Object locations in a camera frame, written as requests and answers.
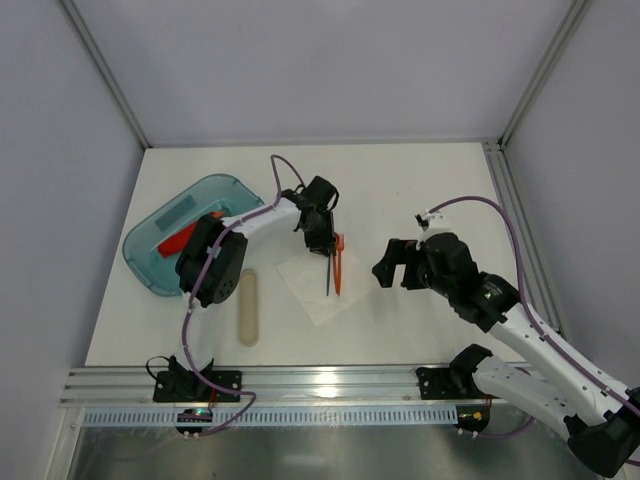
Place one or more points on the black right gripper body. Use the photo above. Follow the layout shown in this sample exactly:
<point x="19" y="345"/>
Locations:
<point x="409" y="265"/>

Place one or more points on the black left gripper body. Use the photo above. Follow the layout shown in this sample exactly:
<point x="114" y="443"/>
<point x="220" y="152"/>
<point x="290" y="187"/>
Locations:
<point x="323" y="240"/>

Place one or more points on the orange plastic fork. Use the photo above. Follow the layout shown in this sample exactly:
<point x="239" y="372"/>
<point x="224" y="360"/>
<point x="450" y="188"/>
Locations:
<point x="337" y="262"/>

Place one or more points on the white paper napkin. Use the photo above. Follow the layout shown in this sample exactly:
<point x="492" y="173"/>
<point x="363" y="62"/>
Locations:
<point x="306" y="276"/>

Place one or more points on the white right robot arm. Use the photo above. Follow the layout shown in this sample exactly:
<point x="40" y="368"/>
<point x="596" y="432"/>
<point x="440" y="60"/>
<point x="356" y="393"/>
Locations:
<point x="596" y="414"/>

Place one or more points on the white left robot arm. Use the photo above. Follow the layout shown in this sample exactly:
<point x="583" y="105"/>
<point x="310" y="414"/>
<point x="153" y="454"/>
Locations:
<point x="210" y="267"/>

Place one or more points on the teal translucent plastic bin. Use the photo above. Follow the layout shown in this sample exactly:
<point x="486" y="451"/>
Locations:
<point x="148" y="249"/>

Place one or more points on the red flat plastic object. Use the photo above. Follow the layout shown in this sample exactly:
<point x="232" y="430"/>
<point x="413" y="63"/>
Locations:
<point x="176" y="243"/>

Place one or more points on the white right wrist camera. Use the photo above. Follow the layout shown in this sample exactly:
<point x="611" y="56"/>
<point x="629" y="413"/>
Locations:
<point x="432" y="224"/>

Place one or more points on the aluminium right side rail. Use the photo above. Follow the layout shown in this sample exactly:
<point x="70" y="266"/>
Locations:
<point x="537" y="283"/>

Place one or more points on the aluminium rail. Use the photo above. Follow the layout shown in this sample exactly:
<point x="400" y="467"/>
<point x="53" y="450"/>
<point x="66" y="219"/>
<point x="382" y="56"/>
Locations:
<point x="537" y="283"/>
<point x="391" y="384"/>

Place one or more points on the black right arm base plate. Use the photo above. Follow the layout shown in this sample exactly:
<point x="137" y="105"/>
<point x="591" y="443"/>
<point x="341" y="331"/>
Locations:
<point x="455" y="380"/>

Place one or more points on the aluminium front rail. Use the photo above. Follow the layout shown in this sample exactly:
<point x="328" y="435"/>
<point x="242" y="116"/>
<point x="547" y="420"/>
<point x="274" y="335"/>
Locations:
<point x="391" y="384"/>

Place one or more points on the slotted cable duct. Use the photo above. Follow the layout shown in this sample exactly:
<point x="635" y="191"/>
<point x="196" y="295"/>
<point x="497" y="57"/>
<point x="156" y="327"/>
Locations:
<point x="273" y="416"/>

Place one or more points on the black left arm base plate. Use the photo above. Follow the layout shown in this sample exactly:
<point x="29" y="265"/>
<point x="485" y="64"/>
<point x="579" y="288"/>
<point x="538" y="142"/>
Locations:
<point x="175" y="384"/>

